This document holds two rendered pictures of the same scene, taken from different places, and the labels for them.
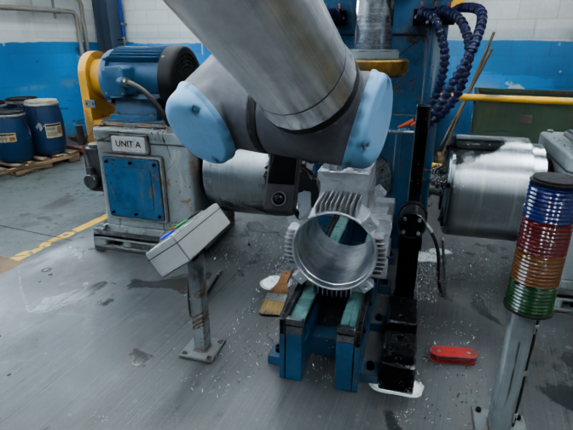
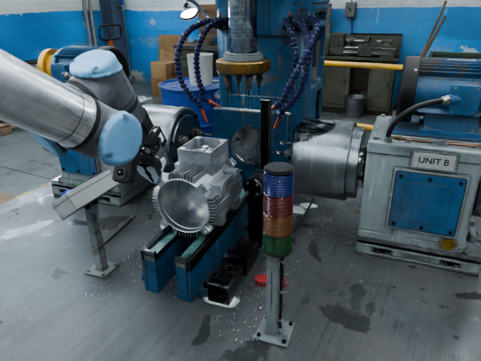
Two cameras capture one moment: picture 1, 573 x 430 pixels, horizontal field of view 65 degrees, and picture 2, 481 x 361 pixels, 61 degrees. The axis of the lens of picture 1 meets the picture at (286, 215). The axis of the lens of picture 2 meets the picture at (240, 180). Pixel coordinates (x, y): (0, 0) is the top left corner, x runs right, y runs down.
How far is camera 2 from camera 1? 42 cm
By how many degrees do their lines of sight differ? 6
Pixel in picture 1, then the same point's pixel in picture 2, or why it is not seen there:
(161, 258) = (60, 207)
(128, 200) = (72, 161)
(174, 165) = not seen: hidden behind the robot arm
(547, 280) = (277, 231)
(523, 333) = (272, 265)
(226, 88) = not seen: hidden behind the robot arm
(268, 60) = (22, 123)
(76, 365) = (16, 276)
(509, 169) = (331, 147)
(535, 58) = not seen: outside the picture
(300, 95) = (54, 134)
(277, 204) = (119, 176)
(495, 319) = (319, 258)
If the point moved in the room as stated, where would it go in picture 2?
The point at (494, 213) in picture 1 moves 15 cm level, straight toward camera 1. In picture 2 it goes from (321, 180) to (300, 199)
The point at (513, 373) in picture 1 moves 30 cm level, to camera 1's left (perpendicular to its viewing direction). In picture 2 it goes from (271, 291) to (138, 284)
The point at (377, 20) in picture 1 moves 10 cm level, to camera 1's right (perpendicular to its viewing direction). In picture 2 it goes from (241, 31) to (273, 31)
